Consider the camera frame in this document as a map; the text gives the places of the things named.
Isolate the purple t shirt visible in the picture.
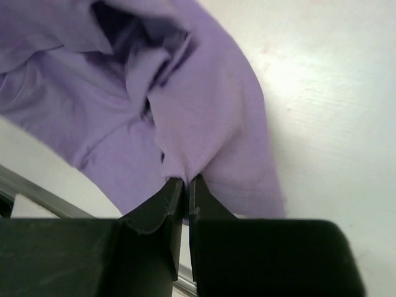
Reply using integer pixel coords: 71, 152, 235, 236
1, 1, 285, 218

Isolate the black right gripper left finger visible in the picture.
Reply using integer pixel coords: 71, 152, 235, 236
1, 178, 183, 296

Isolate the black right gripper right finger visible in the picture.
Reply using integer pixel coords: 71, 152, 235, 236
189, 176, 366, 296

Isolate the aluminium rail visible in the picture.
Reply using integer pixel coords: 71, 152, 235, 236
1, 166, 197, 296

